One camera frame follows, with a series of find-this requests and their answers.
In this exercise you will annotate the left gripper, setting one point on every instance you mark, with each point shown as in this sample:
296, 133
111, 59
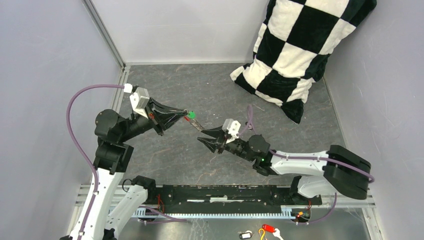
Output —
161, 121

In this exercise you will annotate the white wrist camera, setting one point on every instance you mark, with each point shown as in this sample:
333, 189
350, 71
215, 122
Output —
231, 129
139, 98

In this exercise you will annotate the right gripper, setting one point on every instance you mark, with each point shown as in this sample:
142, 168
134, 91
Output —
213, 144

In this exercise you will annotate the red key tag bottom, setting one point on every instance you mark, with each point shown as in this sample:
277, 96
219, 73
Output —
268, 228

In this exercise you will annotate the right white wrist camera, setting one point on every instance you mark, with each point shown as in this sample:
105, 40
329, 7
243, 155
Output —
231, 129

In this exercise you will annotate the green key tag with key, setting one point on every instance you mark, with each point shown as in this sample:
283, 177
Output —
191, 115

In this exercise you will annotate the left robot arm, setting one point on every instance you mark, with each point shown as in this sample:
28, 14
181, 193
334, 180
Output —
112, 157

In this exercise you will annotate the yellow carabiner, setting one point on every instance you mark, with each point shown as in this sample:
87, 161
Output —
262, 234

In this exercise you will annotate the red key tag with keyring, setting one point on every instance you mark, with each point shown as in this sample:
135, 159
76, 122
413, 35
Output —
194, 123

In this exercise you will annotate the black white checkered blanket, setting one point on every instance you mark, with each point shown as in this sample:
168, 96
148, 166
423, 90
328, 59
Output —
293, 46

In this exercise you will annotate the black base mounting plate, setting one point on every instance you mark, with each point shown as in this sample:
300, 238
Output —
227, 199

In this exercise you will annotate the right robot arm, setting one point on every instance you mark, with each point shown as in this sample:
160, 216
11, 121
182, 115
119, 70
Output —
337, 170

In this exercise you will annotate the white slotted cable duct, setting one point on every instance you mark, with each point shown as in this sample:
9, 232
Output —
285, 213

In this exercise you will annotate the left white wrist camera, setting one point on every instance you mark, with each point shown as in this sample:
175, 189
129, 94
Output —
139, 98

